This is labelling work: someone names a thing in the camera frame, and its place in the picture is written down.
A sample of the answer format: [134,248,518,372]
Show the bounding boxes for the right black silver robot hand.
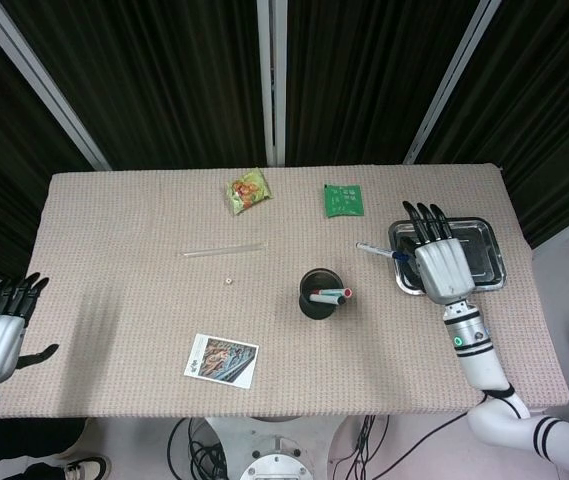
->
[402,200,477,305]

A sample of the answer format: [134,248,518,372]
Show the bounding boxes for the blue capped marker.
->
[355,241,412,263]

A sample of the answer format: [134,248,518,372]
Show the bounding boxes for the black pen cup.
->
[298,267,345,321]

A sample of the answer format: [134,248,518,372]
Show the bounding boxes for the rectangular metal tray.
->
[387,216,508,296]

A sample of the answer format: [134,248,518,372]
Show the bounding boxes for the black trouser leg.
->
[0,417,89,480]

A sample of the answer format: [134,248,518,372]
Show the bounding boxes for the green foil packet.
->
[322,183,367,220]

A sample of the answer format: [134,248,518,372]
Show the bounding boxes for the black white sneaker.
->
[62,453,111,480]

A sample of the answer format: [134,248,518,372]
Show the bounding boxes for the beige woven tablecloth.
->
[7,164,569,419]

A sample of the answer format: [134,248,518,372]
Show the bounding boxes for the yellow green snack packet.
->
[224,167,276,217]

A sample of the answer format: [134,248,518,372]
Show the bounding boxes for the printed photo card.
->
[183,332,260,390]

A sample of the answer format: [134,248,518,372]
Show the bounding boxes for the white divider frame post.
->
[402,0,504,165]
[255,0,289,168]
[0,0,114,172]

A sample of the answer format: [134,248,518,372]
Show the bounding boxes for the black hanging cable bundle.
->
[346,399,485,480]

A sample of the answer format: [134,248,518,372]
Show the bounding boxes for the black coiled cable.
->
[166,416,228,480]

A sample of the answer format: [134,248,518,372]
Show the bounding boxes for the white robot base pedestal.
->
[198,414,373,480]

